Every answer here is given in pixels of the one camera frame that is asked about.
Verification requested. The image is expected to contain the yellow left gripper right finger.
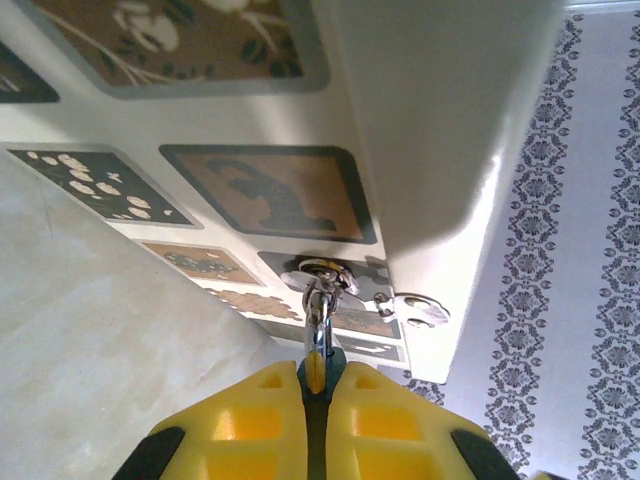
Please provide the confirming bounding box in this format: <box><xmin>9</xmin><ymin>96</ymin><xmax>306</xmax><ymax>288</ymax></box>
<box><xmin>323</xmin><ymin>360</ymin><xmax>522</xmax><ymax>480</ymax></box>

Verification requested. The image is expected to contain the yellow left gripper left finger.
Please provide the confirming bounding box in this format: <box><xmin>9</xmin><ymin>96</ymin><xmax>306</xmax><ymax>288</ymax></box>
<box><xmin>112</xmin><ymin>360</ymin><xmax>312</xmax><ymax>480</ymax></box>

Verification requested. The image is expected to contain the silver box hasp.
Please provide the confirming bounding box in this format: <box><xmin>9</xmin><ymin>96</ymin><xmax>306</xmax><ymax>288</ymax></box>
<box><xmin>279</xmin><ymin>253</ymin><xmax>451</xmax><ymax>330</ymax></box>

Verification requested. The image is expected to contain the white box with brown prints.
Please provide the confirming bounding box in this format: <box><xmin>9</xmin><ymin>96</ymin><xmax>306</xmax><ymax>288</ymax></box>
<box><xmin>0</xmin><ymin>0</ymin><xmax>567</xmax><ymax>386</ymax></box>

